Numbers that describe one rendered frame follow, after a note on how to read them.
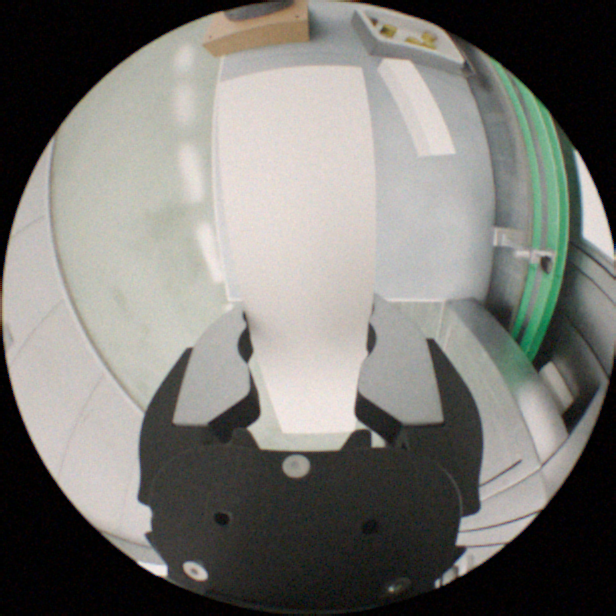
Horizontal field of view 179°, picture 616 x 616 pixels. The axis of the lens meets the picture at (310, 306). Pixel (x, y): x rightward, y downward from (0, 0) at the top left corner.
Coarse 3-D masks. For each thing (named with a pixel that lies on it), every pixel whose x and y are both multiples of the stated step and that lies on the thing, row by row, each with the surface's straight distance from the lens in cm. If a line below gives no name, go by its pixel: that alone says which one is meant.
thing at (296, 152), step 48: (240, 96) 10; (288, 96) 10; (336, 96) 10; (240, 144) 10; (288, 144) 9; (336, 144) 9; (240, 192) 9; (288, 192) 9; (336, 192) 9; (240, 240) 10; (288, 240) 9; (336, 240) 9; (240, 288) 10; (288, 288) 10; (336, 288) 10; (288, 336) 11; (336, 336) 11; (288, 384) 14; (336, 384) 14; (288, 432) 20
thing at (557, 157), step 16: (544, 112) 65; (560, 160) 61; (560, 176) 60; (560, 192) 60; (560, 208) 60; (560, 224) 60; (560, 240) 60; (560, 256) 60; (560, 272) 61; (544, 320) 66; (528, 352) 72
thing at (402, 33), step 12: (360, 12) 62; (372, 12) 66; (384, 12) 66; (396, 24) 70; (408, 24) 71; (420, 24) 71; (432, 24) 73; (396, 36) 67; (420, 36) 73; (444, 36) 70; (420, 48) 56; (444, 48) 69; (456, 48) 67; (456, 60) 61
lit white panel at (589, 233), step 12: (588, 180) 67; (588, 192) 67; (588, 204) 66; (600, 204) 65; (588, 216) 66; (600, 216) 65; (588, 228) 66; (600, 228) 65; (600, 240) 65; (612, 252) 64
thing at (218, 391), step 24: (240, 312) 11; (216, 336) 10; (240, 336) 9; (192, 360) 9; (216, 360) 8; (240, 360) 8; (192, 384) 8; (216, 384) 8; (240, 384) 7; (192, 408) 7; (216, 408) 7; (240, 408) 7; (216, 432) 7
